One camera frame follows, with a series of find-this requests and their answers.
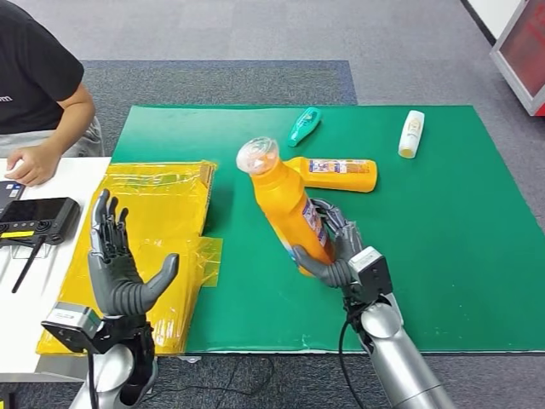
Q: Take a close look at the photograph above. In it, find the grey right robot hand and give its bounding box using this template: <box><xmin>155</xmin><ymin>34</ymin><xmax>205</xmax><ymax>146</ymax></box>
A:
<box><xmin>292</xmin><ymin>197</ymin><xmax>364</xmax><ymax>290</ymax></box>

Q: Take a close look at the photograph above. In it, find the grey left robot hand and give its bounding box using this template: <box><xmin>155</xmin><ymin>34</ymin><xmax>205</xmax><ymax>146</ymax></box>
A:
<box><xmin>87</xmin><ymin>188</ymin><xmax>180</xmax><ymax>317</ymax></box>

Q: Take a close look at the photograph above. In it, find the orange bottle with clear cap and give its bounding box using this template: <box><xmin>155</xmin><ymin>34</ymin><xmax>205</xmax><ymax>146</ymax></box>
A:
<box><xmin>284</xmin><ymin>157</ymin><xmax>378</xmax><ymax>194</ymax></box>
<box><xmin>235</xmin><ymin>136</ymin><xmax>338</xmax><ymax>278</ymax></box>

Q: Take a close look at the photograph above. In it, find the teal plastic bottle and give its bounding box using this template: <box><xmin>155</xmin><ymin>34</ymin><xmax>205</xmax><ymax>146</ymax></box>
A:
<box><xmin>286</xmin><ymin>107</ymin><xmax>322</xmax><ymax>148</ymax></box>

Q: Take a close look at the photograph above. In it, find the white plastic bottle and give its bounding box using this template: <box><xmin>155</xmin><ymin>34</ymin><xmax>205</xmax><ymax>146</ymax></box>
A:
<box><xmin>398</xmin><ymin>110</ymin><xmax>425</xmax><ymax>159</ymax></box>

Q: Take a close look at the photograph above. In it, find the yellow plastic bag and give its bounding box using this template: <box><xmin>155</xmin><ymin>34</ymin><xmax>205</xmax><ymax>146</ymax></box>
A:
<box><xmin>36</xmin><ymin>160</ymin><xmax>224</xmax><ymax>357</ymax></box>

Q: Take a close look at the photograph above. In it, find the green table mat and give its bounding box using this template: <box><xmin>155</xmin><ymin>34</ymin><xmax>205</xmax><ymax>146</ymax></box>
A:
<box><xmin>111</xmin><ymin>105</ymin><xmax>545</xmax><ymax>355</ymax></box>

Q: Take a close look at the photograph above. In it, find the black controller with antenna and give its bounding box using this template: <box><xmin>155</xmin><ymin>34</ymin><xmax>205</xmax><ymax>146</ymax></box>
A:
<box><xmin>0</xmin><ymin>197</ymin><xmax>81</xmax><ymax>295</ymax></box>

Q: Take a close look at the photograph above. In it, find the person's left hand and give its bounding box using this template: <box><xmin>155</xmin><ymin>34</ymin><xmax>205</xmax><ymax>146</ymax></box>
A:
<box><xmin>5</xmin><ymin>143</ymin><xmax>60</xmax><ymax>187</ymax></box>

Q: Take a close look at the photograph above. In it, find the dark tablet device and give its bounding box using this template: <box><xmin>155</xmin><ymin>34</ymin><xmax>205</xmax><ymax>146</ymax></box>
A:
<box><xmin>0</xmin><ymin>180</ymin><xmax>26</xmax><ymax>216</ymax></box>

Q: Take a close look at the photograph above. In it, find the red and white cabinet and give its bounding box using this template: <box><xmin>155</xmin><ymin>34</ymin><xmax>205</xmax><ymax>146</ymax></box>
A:
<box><xmin>489</xmin><ymin>0</ymin><xmax>545</xmax><ymax>118</ymax></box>

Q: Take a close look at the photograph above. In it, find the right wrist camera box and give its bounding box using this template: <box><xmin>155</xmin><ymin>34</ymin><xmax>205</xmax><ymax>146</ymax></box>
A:
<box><xmin>347</xmin><ymin>246</ymin><xmax>394</xmax><ymax>300</ymax></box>

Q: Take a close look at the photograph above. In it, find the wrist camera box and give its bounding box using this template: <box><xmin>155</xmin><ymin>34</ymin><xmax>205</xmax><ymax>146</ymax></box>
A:
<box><xmin>41</xmin><ymin>302</ymin><xmax>106</xmax><ymax>355</ymax></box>
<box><xmin>347</xmin><ymin>246</ymin><xmax>394</xmax><ymax>300</ymax></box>

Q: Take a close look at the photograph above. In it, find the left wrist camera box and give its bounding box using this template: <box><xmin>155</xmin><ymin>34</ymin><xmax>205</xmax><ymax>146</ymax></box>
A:
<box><xmin>41</xmin><ymin>302</ymin><xmax>106</xmax><ymax>355</ymax></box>

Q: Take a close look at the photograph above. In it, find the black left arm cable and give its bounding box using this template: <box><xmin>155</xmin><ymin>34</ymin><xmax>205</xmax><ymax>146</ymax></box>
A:
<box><xmin>87</xmin><ymin>352</ymin><xmax>100</xmax><ymax>409</ymax></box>

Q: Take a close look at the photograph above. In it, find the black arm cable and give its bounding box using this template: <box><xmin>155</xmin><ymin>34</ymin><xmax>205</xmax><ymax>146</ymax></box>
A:
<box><xmin>338</xmin><ymin>314</ymin><xmax>367</xmax><ymax>409</ymax></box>
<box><xmin>87</xmin><ymin>352</ymin><xmax>100</xmax><ymax>409</ymax></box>

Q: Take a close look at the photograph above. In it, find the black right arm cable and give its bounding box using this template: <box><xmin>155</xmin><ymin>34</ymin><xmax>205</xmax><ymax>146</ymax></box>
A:
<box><xmin>338</xmin><ymin>314</ymin><xmax>367</xmax><ymax>409</ymax></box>

